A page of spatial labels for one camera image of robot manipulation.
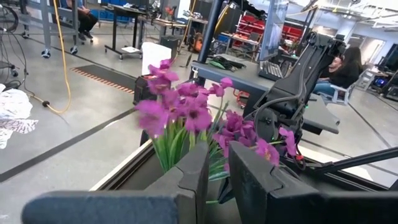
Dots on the black case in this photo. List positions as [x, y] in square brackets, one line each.
[144, 90]

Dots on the grey side desk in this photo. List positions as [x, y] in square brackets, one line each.
[236, 77]

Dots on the black keyboard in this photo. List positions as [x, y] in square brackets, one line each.
[270, 71]

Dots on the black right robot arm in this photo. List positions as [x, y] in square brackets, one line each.
[295, 93]

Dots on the grey wheeled frame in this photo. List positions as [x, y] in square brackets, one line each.
[46, 28]

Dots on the white patterned cloth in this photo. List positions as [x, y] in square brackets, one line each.
[15, 105]

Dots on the black diagonal frame strut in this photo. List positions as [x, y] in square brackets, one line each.
[357, 160]

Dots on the dark blue pole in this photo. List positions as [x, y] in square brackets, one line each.
[211, 31]

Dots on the black mat orange stripes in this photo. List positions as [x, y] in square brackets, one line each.
[105, 76]

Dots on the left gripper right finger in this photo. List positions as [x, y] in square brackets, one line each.
[280, 205]

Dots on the person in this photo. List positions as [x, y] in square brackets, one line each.
[85, 18]
[345, 74]

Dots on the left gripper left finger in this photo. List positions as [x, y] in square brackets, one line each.
[174, 205]

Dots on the red bin shelving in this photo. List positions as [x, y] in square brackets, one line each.
[270, 29]

